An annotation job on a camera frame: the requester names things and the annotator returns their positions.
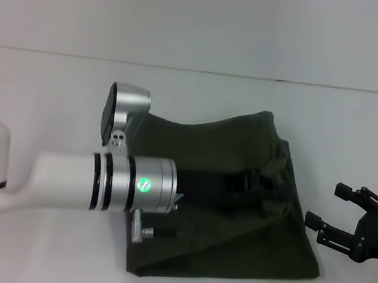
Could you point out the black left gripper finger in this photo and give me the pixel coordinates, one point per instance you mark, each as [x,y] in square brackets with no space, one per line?
[243,177]
[243,190]

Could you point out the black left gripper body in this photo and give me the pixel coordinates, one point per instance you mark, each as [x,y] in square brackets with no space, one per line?
[200,188]

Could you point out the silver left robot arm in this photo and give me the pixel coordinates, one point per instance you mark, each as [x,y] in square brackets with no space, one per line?
[65,181]

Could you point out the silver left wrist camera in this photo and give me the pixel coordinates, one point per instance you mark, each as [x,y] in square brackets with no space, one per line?
[124,105]

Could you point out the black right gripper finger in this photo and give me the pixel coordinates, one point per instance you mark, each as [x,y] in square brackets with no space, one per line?
[314,221]
[344,191]

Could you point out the silver connector plug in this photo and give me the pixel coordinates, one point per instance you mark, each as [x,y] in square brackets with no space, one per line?
[142,228]

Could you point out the dark green t-shirt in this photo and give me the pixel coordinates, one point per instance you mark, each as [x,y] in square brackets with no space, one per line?
[233,231]

